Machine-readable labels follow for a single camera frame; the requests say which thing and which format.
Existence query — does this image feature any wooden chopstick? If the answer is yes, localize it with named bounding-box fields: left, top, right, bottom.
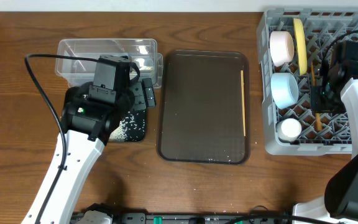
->
left=311, top=63, right=323, bottom=132
left=241, top=70, right=246, bottom=137

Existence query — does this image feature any rice pile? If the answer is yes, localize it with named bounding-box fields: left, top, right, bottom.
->
left=109, top=111, right=146, bottom=142

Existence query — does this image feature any light blue bowl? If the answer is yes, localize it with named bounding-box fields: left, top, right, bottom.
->
left=271, top=73, right=299, bottom=110

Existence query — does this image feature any white cup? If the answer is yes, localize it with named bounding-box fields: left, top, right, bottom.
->
left=276, top=118, right=302, bottom=142

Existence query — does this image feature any yellow plate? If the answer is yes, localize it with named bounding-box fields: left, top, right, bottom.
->
left=293, top=18, right=308, bottom=75

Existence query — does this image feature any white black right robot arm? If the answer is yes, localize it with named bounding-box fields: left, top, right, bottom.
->
left=292, top=41, right=358, bottom=223

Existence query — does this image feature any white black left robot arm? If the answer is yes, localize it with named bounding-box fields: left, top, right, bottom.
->
left=23, top=54, right=155, bottom=223

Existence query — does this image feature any black food waste tray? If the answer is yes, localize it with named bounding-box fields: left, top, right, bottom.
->
left=63, top=86, right=149, bottom=143

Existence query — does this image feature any clear plastic waste bin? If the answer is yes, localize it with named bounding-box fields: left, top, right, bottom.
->
left=55, top=39, right=163, bottom=89

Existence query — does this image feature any grey dishwasher rack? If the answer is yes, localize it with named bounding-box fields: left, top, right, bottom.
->
left=256, top=8, right=358, bottom=156

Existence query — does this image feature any dark brown serving tray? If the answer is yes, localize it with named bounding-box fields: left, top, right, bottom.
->
left=157, top=50, right=250, bottom=165

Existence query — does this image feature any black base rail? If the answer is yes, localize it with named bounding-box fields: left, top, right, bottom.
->
left=70, top=203, right=347, bottom=224

